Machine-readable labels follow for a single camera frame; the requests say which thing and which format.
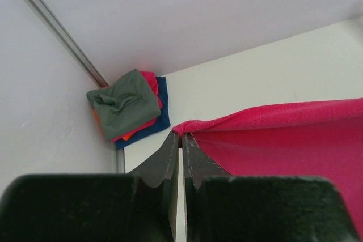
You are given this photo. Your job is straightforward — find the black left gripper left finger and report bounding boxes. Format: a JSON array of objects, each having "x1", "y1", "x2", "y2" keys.
[{"x1": 1, "y1": 133, "x2": 179, "y2": 241}]

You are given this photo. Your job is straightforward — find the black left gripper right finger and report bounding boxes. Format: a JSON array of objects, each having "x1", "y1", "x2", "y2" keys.
[{"x1": 182, "y1": 134, "x2": 360, "y2": 241}]

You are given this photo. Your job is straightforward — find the crimson pink t shirt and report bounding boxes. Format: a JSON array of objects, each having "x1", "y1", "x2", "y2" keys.
[{"x1": 173, "y1": 99, "x2": 362, "y2": 232}]

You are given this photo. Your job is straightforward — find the folded orange t shirt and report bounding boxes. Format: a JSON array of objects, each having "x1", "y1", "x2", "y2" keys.
[{"x1": 92, "y1": 108, "x2": 134, "y2": 142}]

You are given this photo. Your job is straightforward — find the folded navy blue t shirt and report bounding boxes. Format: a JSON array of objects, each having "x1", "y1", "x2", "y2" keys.
[{"x1": 115, "y1": 77, "x2": 170, "y2": 150}]

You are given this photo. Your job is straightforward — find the folded red t shirt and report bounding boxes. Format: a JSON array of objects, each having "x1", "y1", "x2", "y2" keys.
[{"x1": 120, "y1": 71, "x2": 163, "y2": 138}]

